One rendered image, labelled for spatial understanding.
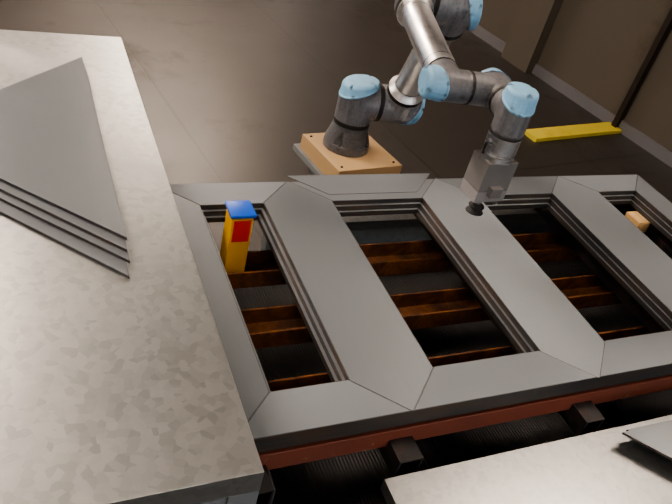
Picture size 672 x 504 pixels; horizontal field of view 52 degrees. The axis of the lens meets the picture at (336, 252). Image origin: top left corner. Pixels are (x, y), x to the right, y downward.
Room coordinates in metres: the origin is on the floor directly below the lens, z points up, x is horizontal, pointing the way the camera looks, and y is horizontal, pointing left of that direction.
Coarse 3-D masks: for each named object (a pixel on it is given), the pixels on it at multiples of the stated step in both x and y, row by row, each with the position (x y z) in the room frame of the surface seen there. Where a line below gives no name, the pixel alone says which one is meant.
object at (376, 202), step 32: (320, 192) 1.48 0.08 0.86; (416, 192) 1.61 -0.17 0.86; (608, 192) 1.93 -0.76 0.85; (576, 224) 1.70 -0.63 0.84; (288, 256) 1.19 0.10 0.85; (448, 256) 1.41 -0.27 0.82; (608, 256) 1.58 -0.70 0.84; (480, 288) 1.29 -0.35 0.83; (640, 288) 1.47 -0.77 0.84; (320, 320) 1.01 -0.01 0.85; (512, 320) 1.19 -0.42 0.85; (320, 352) 0.96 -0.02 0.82; (576, 384) 1.05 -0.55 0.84; (608, 384) 1.10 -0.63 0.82; (384, 416) 0.82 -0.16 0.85; (416, 416) 0.86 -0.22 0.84; (448, 416) 0.89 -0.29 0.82
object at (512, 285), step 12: (492, 276) 1.32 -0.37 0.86; (504, 276) 1.33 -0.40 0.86; (516, 276) 1.35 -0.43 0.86; (528, 276) 1.36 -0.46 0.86; (540, 276) 1.38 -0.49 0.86; (492, 288) 1.28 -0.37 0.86; (504, 288) 1.29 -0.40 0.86; (516, 288) 1.30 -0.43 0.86; (528, 288) 1.31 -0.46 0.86; (540, 288) 1.33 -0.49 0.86; (552, 288) 1.34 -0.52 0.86
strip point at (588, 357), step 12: (564, 348) 1.13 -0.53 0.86; (576, 348) 1.15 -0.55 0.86; (588, 348) 1.16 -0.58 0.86; (600, 348) 1.17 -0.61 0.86; (564, 360) 1.10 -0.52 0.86; (576, 360) 1.11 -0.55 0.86; (588, 360) 1.12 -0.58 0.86; (600, 360) 1.13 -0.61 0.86; (588, 372) 1.08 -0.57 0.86; (600, 372) 1.09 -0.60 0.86
